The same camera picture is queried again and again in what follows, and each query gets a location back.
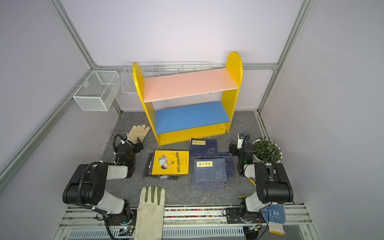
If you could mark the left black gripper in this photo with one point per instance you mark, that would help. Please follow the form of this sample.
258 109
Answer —
133 145

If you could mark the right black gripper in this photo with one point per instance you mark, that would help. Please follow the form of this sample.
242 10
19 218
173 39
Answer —
236 149

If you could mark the navy book one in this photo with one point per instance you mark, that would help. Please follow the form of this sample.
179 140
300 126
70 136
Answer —
203 148

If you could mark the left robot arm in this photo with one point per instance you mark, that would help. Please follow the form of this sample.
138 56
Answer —
87 187

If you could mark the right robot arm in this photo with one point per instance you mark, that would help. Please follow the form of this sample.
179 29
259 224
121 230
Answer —
261 162

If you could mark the potted green plant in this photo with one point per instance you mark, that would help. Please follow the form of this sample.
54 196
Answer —
267 151

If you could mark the beige cloth glove on table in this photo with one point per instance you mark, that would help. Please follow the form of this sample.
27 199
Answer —
138 133

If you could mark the yellow cartoon book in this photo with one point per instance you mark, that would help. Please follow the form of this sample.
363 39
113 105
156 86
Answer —
168 162

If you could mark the yellow wooden bookshelf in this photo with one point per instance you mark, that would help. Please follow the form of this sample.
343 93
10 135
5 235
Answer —
197 121

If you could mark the white mesh box basket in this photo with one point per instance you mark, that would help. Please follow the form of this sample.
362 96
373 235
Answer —
98 91

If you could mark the blue dotted work glove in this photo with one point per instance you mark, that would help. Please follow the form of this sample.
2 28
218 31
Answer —
275 216

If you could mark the white green work glove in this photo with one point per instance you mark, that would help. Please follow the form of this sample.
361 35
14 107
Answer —
150 214

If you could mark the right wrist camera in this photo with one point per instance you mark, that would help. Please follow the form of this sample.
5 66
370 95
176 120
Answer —
241 138

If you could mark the yellow handled pliers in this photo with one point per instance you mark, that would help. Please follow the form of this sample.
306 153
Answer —
252 181

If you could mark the white wire wall basket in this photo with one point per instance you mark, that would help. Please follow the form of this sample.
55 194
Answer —
158 69

